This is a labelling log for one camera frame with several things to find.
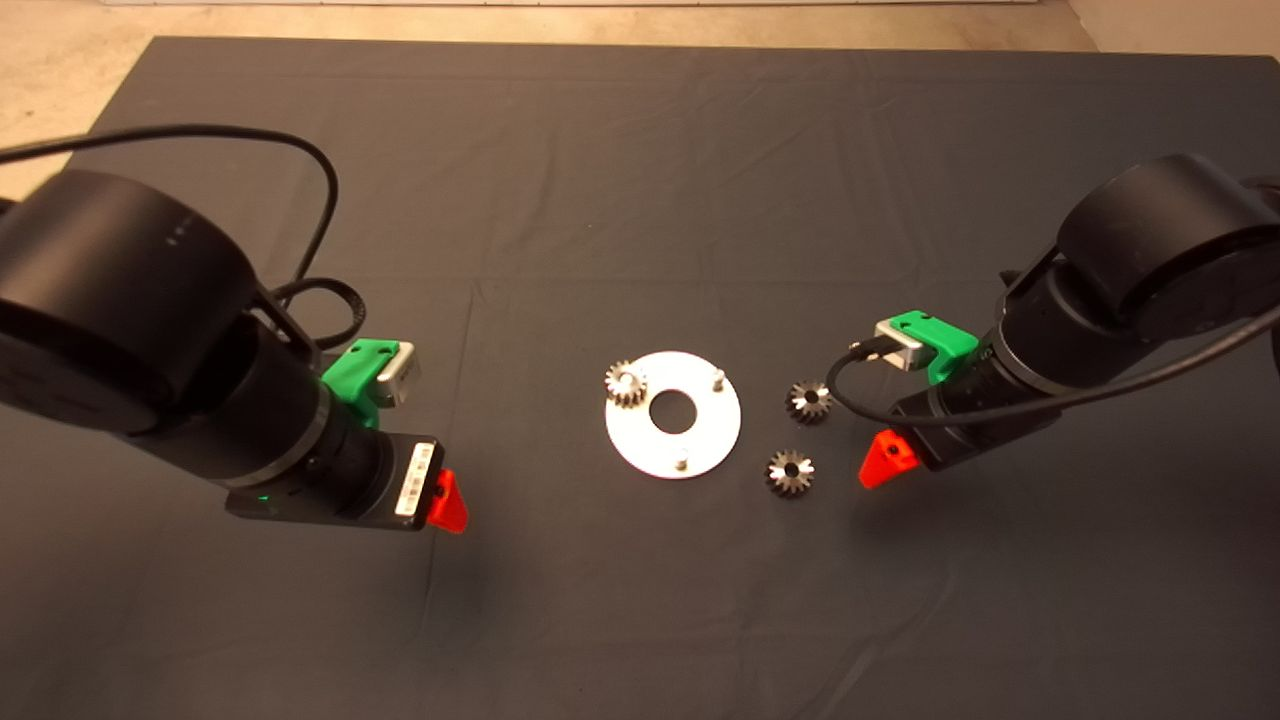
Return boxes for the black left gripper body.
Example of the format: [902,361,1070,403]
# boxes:
[225,425,444,531]

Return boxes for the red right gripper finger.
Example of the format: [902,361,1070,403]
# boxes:
[858,430,919,491]

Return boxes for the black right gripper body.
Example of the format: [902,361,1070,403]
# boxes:
[893,355,1059,471]

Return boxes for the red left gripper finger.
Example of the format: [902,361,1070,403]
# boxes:
[432,468,469,534]

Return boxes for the small steel planetary gear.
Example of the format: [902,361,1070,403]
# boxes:
[604,360,649,409]
[765,451,817,498]
[786,381,834,425]

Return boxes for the round metal carrier plate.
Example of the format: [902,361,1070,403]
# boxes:
[604,350,743,480]

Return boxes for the dark grey table cloth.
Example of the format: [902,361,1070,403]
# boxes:
[0,38,1280,720]

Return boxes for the green right camera mount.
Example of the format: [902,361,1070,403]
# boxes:
[888,311,981,386]

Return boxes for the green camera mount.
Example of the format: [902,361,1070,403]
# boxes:
[888,311,981,386]
[322,340,401,431]

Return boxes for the green left camera mount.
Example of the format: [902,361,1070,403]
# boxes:
[322,340,401,431]

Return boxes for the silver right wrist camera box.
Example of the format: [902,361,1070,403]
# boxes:
[875,320,926,373]

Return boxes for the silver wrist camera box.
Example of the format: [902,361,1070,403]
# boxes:
[875,320,926,373]
[375,342,421,408]

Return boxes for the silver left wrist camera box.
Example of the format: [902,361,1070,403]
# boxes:
[375,342,421,408]

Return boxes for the black left camera cable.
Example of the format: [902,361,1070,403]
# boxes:
[0,125,367,353]

